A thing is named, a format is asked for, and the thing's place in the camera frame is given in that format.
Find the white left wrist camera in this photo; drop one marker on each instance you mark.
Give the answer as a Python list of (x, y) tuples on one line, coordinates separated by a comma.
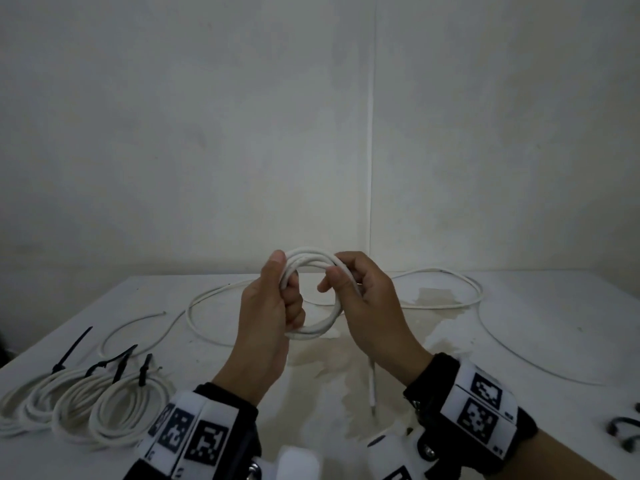
[(295, 464)]

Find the person's left hand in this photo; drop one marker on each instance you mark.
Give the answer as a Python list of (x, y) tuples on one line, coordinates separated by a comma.
[(265, 324)]

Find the black left wristband white markers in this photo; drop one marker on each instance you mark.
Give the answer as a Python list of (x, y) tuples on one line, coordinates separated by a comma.
[(195, 434)]

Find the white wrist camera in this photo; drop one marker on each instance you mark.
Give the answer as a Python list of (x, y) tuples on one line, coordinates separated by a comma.
[(395, 454), (295, 464)]

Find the person's left forearm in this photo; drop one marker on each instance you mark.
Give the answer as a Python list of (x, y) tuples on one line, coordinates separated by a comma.
[(245, 384)]

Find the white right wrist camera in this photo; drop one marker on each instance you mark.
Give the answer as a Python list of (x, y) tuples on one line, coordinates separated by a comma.
[(395, 454)]

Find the bunch of black zip ties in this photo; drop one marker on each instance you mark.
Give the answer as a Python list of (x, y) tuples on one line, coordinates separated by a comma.
[(617, 424)]

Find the person's right hand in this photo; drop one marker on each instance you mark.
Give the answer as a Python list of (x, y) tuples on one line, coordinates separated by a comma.
[(380, 324)]

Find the person's right forearm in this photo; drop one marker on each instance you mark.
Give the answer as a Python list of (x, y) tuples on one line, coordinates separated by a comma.
[(575, 459)]

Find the black plastic zip tie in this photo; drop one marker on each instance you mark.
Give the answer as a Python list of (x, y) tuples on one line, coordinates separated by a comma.
[(145, 369), (115, 358), (120, 369), (72, 349)]

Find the black metal shelf rack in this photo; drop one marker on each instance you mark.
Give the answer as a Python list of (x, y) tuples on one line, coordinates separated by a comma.
[(2, 352)]

